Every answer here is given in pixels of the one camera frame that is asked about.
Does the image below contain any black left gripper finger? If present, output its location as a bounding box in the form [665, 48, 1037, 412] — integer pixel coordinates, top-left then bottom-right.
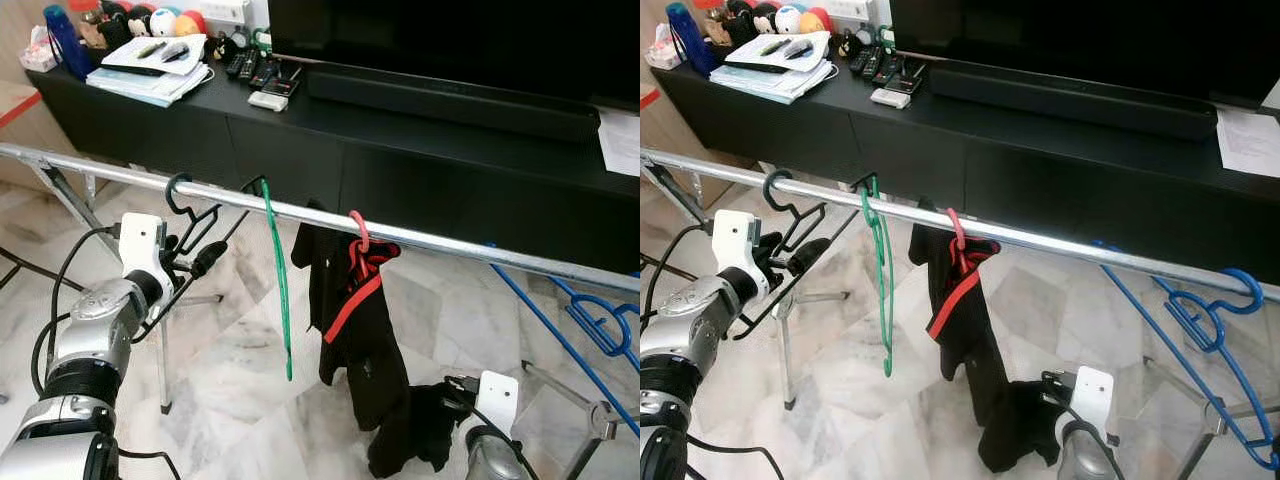
[192, 242, 229, 278]
[792, 239, 831, 276]

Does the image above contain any black shirt yellow logo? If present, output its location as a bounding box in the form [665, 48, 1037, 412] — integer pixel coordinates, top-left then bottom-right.
[367, 380, 471, 479]
[978, 378, 1066, 474]

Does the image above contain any blue plastic hanger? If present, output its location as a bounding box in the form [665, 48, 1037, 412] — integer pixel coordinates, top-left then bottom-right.
[487, 243, 641, 438]
[1095, 240, 1280, 471]

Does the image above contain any green plastic hanger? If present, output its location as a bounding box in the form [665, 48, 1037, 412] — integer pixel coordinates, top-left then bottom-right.
[858, 175, 894, 379]
[258, 176, 295, 382]

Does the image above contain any red plastic hanger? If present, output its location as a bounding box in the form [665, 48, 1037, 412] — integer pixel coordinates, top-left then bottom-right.
[322, 210, 401, 346]
[927, 207, 1001, 341]

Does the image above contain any black polo shirt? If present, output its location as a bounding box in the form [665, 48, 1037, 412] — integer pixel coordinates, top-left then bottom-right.
[292, 222, 413, 433]
[908, 222, 1011, 426]

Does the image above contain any black TV cabinet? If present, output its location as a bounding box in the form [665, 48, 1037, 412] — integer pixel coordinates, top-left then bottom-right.
[25, 60, 641, 276]
[650, 60, 1280, 286]

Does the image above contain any silver metal clothes rack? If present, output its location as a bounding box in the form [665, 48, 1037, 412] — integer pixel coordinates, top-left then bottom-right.
[0, 142, 641, 480]
[640, 148, 1280, 480]

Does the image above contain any stack of white papers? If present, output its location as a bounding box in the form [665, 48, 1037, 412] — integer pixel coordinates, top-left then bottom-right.
[85, 33, 214, 108]
[708, 30, 836, 106]

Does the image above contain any white paper sheet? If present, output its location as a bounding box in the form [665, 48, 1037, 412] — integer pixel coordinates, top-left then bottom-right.
[597, 105, 641, 179]
[1215, 103, 1280, 179]

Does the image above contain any pink white tissue box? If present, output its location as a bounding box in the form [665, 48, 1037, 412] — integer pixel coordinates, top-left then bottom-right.
[20, 25, 59, 73]
[648, 22, 681, 69]

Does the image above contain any black plush toy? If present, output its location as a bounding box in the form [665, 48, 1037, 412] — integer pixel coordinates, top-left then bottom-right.
[725, 0, 776, 39]
[100, 0, 151, 41]

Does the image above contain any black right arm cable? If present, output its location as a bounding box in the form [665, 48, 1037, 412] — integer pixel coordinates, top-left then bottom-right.
[1040, 372, 1131, 480]
[445, 375, 543, 480]

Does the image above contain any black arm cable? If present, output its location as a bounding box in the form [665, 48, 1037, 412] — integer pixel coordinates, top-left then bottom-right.
[445, 375, 543, 480]
[30, 225, 183, 480]
[640, 222, 791, 480]
[1040, 372, 1131, 480]

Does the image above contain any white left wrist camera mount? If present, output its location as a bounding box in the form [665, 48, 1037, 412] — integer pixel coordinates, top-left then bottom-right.
[712, 210, 769, 301]
[118, 213, 171, 301]

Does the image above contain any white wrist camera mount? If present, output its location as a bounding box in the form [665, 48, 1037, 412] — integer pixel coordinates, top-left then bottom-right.
[712, 210, 769, 301]
[1070, 366, 1116, 436]
[118, 213, 171, 301]
[477, 371, 520, 438]

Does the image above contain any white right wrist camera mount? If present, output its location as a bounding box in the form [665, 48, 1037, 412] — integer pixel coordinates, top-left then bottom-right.
[477, 371, 520, 438]
[1070, 366, 1116, 436]

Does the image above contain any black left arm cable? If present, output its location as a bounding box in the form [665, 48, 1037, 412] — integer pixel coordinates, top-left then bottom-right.
[30, 225, 183, 480]
[640, 222, 791, 480]

